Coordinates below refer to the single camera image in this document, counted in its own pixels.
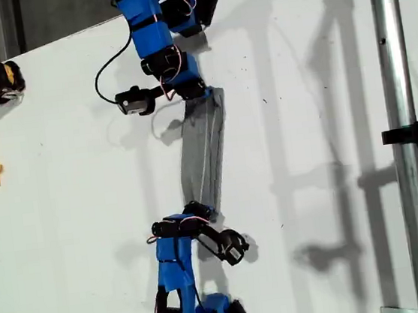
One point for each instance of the grey striped towel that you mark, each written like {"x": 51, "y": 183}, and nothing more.
{"x": 203, "y": 157}

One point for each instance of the black arm camera box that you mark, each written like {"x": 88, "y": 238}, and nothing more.
{"x": 234, "y": 248}
{"x": 133, "y": 101}

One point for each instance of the black camera stalk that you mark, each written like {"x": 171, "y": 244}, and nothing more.
{"x": 160, "y": 91}
{"x": 209, "y": 238}

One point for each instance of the steel post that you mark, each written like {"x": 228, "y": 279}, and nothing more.
{"x": 397, "y": 67}

